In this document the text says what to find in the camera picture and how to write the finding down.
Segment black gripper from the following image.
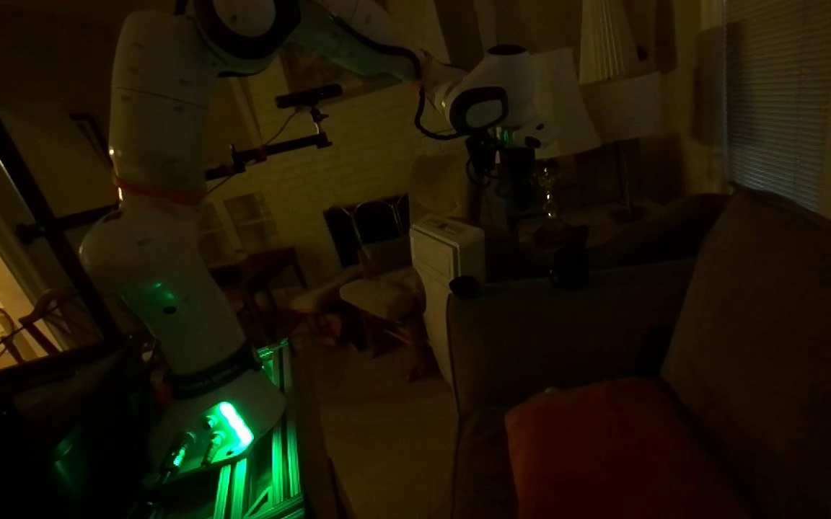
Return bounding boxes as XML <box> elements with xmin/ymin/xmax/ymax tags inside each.
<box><xmin>464</xmin><ymin>130</ymin><xmax>539</xmax><ymax>221</ymax></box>

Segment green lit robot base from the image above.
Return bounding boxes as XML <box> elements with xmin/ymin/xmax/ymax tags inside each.
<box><xmin>141</xmin><ymin>334</ymin><xmax>310</xmax><ymax>519</ymax></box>

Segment table lamp white shade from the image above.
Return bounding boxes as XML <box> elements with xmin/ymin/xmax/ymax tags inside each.
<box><xmin>527</xmin><ymin>42</ymin><xmax>604</xmax><ymax>233</ymax></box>
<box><xmin>582</xmin><ymin>70</ymin><xmax>669</xmax><ymax>197</ymax></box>

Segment white box appliance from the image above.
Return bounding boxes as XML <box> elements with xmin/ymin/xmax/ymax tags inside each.
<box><xmin>406</xmin><ymin>214</ymin><xmax>487</xmax><ymax>386</ymax></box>

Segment wooden chair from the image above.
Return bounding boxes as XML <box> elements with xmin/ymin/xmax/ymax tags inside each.
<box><xmin>336</xmin><ymin>266</ymin><xmax>439</xmax><ymax>381</ymax></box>

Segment wide window blinds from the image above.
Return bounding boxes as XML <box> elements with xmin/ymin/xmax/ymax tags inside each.
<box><xmin>722</xmin><ymin>0</ymin><xmax>831</xmax><ymax>233</ymax></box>

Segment orange pillow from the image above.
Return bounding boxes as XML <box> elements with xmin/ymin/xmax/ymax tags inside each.
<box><xmin>503</xmin><ymin>374</ymin><xmax>757</xmax><ymax>519</ymax></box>

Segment brown sofa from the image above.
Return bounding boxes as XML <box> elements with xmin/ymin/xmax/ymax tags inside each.
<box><xmin>444</xmin><ymin>184</ymin><xmax>831</xmax><ymax>519</ymax></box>

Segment black metal pole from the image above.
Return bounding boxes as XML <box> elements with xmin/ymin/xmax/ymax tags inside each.
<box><xmin>0</xmin><ymin>42</ymin><xmax>122</xmax><ymax>341</ymax></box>

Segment black cable conduit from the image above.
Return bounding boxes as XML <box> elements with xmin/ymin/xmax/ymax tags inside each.
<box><xmin>411</xmin><ymin>53</ymin><xmax>460</xmax><ymax>143</ymax></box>

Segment black bar camera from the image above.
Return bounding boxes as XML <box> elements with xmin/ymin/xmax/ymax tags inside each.
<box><xmin>274</xmin><ymin>80</ymin><xmax>347</xmax><ymax>113</ymax></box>

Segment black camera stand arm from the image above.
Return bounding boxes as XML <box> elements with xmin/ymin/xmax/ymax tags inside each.
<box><xmin>14</xmin><ymin>102</ymin><xmax>336</xmax><ymax>241</ymax></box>

